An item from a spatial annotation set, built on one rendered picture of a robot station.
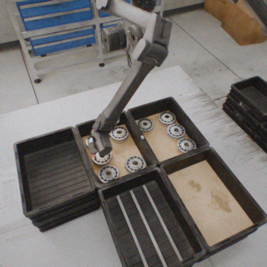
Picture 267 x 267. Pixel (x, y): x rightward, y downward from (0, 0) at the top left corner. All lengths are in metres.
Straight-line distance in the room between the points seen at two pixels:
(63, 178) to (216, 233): 0.74
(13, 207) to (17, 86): 2.04
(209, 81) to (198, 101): 1.41
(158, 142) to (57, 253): 0.73
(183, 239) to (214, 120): 0.88
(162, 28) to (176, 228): 0.80
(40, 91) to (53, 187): 1.96
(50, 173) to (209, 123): 1.04
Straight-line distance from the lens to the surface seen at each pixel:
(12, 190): 1.45
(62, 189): 1.21
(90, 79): 3.08
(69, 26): 2.90
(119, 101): 0.92
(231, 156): 1.54
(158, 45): 0.84
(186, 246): 1.11
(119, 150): 1.28
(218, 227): 1.16
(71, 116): 1.66
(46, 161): 1.31
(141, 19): 0.91
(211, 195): 1.22
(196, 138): 1.31
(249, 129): 2.20
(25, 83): 3.23
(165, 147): 1.31
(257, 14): 1.16
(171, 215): 1.13
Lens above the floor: 1.88
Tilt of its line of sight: 51 degrees down
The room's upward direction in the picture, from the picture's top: 2 degrees clockwise
